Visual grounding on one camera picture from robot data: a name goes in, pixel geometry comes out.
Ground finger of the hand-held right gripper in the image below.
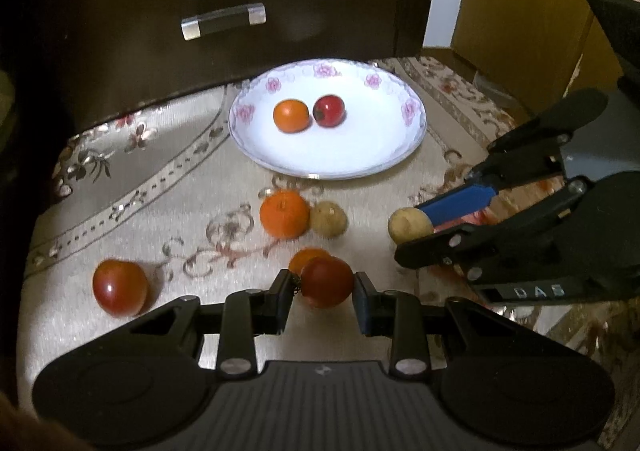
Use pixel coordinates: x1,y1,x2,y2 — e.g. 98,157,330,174
394,176,591,284
415,88,608,228

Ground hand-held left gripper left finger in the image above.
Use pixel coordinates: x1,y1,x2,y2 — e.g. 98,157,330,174
129,270,301,378

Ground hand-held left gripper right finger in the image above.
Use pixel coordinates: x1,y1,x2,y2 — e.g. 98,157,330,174
351,272,566,378

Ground small tangerine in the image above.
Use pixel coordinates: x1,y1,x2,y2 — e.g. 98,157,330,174
273,99,310,133
288,247,332,277

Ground large tangerine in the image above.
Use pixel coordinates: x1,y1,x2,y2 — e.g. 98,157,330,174
259,189,311,239

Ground white floral plate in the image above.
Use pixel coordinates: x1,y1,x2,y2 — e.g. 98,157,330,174
228,59,427,180

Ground large red tomato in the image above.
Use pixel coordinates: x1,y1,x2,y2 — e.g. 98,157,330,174
92,258,150,318

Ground floral patterned cloth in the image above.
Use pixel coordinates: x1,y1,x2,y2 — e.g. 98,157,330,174
17,56,640,451

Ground yellow wooden cabinet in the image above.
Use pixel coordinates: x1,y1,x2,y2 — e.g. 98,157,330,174
452,0,640,116

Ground metal drawer handle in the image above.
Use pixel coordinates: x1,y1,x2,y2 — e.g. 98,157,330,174
181,3,267,40

